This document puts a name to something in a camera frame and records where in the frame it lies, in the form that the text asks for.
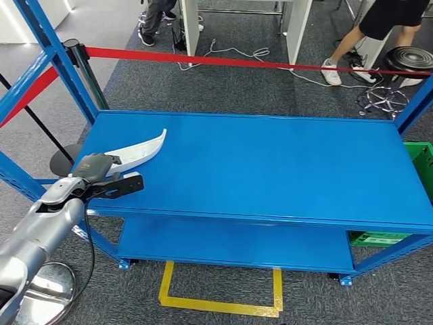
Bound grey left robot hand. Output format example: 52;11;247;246
72;152;122;185

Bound white plastic car part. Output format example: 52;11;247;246
103;129;167;177

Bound blue metal shelf rack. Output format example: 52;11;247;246
0;0;433;288

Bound red barrier belt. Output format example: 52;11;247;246
84;46;433;77
0;66;58;129

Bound chrome stool base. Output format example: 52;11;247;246
138;11;167;35

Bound small black floor device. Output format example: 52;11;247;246
171;26;187;51

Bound white desk leg panel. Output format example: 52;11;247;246
180;0;201;57
352;0;389;70
287;0;314;65

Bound steel desk crossbar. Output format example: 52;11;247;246
198;6;285;15

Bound white power strip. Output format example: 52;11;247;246
352;64;379;83

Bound black round stool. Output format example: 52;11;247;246
358;45;433;121

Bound green plastic crate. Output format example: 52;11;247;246
349;142;433;248

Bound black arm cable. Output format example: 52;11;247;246
59;204;96;315

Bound white floor cable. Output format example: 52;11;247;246
173;38;385;88

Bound black cable bundle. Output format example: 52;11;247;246
334;38;364;66

